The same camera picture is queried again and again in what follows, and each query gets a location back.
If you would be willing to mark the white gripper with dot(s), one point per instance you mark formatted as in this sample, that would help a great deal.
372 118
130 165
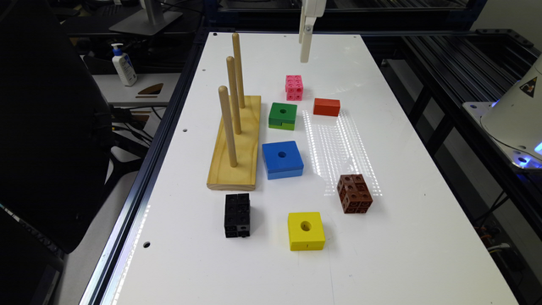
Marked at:
310 11

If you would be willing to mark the pink linking cube block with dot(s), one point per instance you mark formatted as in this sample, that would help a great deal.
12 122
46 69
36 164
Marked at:
294 87

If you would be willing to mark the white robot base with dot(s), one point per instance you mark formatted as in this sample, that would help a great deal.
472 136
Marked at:
513 122

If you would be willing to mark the rear wooden peg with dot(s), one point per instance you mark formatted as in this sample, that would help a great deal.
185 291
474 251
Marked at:
238 68

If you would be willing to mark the wooden peg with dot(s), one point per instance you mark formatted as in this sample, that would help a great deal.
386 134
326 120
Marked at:
235 108
228 125
238 68

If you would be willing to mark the middle wooden peg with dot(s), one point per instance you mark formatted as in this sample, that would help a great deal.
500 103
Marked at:
235 108

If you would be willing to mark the red rectangular block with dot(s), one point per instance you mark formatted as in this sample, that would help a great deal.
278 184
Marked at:
327 107

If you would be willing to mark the green square block with hole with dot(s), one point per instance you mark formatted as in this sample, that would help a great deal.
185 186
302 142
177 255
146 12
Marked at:
282 116

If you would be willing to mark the front wooden peg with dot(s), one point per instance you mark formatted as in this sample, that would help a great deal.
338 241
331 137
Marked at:
228 125

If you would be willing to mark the blue square block with hole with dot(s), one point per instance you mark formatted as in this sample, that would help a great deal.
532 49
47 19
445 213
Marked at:
282 160

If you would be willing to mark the wooden peg base board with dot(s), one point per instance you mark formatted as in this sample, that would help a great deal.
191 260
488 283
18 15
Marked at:
223 177

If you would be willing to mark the grey monitor stand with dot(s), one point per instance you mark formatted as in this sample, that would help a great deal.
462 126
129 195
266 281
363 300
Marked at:
148 21

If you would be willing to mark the brown linking cube block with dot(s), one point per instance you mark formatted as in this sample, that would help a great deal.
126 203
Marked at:
355 197

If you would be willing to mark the white pump lotion bottle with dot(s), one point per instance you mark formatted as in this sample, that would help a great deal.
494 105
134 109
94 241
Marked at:
122 64

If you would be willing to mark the black linking cube block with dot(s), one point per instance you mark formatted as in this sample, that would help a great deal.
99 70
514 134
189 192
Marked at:
237 215

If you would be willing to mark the yellow square block with hole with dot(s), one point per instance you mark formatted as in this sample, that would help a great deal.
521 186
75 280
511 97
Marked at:
306 232

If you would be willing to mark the black office chair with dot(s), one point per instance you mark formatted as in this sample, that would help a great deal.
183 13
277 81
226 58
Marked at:
55 126

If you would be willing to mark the black aluminium frame rack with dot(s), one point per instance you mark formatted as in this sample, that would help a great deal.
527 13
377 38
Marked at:
433 76

